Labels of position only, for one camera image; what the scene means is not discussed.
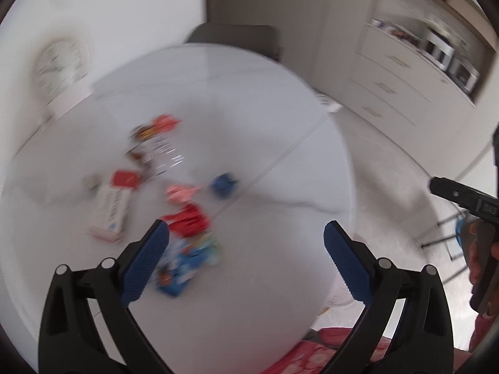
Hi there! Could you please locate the white cardboard box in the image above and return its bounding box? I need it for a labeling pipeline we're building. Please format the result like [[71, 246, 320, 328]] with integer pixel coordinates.
[[90, 184, 135, 236]]

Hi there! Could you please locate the pink strip packet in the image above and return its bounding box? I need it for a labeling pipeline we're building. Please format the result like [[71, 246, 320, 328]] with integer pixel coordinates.
[[86, 225, 122, 244]]

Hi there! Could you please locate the blue plastic object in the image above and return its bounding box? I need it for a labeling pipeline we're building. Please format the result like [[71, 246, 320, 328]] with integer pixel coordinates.
[[455, 218, 468, 248]]

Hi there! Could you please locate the white trash bin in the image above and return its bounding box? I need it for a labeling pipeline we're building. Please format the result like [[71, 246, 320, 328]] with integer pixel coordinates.
[[320, 286, 353, 316]]

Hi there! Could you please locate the crumpled pink wrapper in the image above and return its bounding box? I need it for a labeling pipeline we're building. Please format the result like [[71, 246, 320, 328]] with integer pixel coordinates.
[[166, 184, 201, 205]]

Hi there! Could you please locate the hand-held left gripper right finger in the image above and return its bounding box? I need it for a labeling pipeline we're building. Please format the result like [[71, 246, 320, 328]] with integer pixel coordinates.
[[322, 220, 455, 374]]

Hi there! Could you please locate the large red wrapper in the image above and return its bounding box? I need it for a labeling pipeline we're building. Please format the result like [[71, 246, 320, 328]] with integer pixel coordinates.
[[162, 203, 211, 238]]

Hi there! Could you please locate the silver rice cooker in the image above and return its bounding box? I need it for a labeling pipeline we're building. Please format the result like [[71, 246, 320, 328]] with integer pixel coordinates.
[[448, 56, 480, 92]]

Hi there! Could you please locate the clear printed snack packet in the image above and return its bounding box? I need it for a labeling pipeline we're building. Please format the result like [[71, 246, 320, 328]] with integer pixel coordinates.
[[127, 134, 186, 180]]

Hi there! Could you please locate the white dish rack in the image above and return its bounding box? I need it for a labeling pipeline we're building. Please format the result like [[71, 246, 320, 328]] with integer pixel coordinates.
[[372, 19, 422, 44]]

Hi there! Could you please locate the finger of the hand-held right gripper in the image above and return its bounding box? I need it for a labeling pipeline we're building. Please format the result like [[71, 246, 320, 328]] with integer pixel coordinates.
[[429, 176, 479, 213]]

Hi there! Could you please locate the person's right forearm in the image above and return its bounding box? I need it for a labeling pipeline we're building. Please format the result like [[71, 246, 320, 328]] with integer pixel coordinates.
[[470, 314, 497, 353]]

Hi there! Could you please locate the white paper card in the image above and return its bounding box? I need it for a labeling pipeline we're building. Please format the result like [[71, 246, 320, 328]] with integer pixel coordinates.
[[49, 82, 96, 121]]

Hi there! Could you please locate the person's red clothing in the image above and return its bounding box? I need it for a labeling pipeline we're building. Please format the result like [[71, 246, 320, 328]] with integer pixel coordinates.
[[265, 327, 394, 374]]

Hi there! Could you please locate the grey dining chair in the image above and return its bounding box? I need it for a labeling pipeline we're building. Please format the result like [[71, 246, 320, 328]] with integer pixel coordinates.
[[183, 23, 283, 63]]

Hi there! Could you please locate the blue snack packet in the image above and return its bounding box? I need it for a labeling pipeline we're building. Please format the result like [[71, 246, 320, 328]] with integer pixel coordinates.
[[154, 234, 224, 299]]

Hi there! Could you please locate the crumpled blue wrapper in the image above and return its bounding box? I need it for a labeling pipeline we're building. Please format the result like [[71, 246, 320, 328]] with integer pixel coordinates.
[[210, 172, 239, 199]]

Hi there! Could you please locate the crumpled red wrapper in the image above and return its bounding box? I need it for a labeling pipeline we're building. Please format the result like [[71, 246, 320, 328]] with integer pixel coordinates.
[[150, 114, 182, 133]]

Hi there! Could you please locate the square red packet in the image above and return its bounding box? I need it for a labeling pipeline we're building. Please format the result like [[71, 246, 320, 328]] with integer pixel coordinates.
[[110, 169, 142, 189]]

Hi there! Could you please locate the white plastic bag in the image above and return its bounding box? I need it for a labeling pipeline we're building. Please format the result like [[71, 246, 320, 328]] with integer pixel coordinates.
[[316, 93, 344, 113]]

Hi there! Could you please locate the person's right hand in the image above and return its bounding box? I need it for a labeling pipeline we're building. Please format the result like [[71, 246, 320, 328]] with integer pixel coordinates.
[[467, 220, 484, 285]]

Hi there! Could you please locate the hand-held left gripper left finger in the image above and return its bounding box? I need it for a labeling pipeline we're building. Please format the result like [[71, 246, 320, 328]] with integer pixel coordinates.
[[38, 219, 176, 374]]

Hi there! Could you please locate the white toaster oven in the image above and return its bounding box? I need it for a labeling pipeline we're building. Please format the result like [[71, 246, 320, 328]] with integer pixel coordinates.
[[423, 31, 455, 71]]

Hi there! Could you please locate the white wall clock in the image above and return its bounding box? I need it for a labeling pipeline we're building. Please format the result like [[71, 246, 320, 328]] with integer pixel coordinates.
[[33, 37, 90, 104]]

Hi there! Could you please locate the beige drawer cabinet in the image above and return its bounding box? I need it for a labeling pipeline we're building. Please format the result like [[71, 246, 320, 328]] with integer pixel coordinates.
[[347, 23, 478, 127]]

